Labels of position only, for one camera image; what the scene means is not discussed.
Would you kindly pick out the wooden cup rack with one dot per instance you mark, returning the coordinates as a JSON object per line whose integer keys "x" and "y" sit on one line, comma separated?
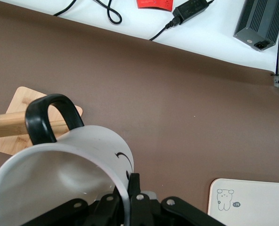
{"x": 17, "y": 99}

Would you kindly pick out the brown table mat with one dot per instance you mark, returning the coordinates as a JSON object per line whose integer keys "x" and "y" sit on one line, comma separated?
{"x": 177, "y": 106}

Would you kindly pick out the black power adapter brick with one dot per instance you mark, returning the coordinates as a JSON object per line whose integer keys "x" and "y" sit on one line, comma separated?
{"x": 189, "y": 9}

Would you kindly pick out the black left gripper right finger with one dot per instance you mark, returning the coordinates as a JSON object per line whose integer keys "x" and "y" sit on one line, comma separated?
{"x": 134, "y": 186}

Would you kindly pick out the grey finned power supply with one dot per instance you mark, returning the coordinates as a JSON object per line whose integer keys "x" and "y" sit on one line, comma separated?
{"x": 257, "y": 21}

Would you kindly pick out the cream tray bear print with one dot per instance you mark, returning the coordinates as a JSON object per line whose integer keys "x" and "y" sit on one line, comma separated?
{"x": 259, "y": 202}

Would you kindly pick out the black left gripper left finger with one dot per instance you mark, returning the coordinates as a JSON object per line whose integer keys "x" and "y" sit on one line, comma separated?
{"x": 99, "y": 212}

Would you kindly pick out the red packet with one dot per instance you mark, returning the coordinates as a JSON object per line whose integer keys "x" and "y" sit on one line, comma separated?
{"x": 153, "y": 4}

